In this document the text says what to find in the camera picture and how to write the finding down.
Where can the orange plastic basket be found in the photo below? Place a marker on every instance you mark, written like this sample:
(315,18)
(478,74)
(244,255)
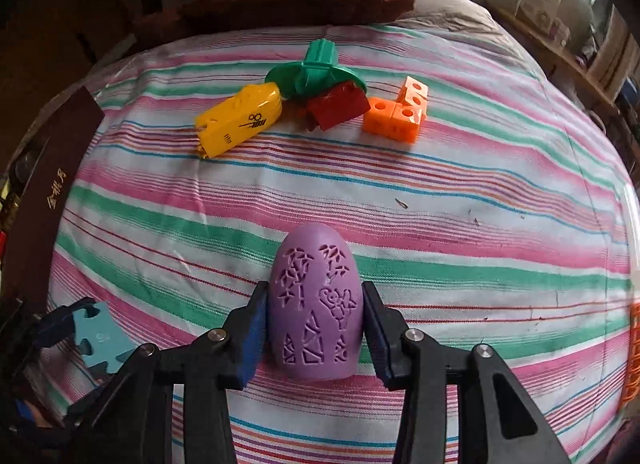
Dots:
(631,354)

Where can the blue foam puzzle piece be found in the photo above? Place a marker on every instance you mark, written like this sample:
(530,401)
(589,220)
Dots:
(102,344)

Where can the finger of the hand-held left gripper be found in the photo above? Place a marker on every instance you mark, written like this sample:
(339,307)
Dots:
(57,321)

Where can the grey pillow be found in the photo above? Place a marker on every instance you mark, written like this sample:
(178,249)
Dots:
(450,11)

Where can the orange linked cube block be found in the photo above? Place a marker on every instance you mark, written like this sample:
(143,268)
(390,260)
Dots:
(397,116)

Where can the red plastic block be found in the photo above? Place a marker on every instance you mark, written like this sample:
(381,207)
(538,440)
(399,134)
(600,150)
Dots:
(335,106)

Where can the purple patterned egg toy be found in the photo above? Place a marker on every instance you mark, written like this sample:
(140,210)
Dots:
(315,304)

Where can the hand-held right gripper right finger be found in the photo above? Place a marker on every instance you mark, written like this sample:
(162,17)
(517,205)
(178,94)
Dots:
(378,339)

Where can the green plastic toy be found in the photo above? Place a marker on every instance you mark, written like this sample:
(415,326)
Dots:
(315,71)

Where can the gold-lined maroon tin tray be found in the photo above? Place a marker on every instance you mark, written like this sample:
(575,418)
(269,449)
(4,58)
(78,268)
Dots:
(50,183)

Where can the wooden shelf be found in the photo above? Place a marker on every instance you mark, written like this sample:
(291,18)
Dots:
(560,53)

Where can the yellow plastic toy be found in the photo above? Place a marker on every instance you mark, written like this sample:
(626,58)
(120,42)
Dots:
(235,118)

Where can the striped pink green blanket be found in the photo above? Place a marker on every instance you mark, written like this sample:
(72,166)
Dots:
(400,219)

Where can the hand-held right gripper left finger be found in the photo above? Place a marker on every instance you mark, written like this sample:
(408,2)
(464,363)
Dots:
(252,339)

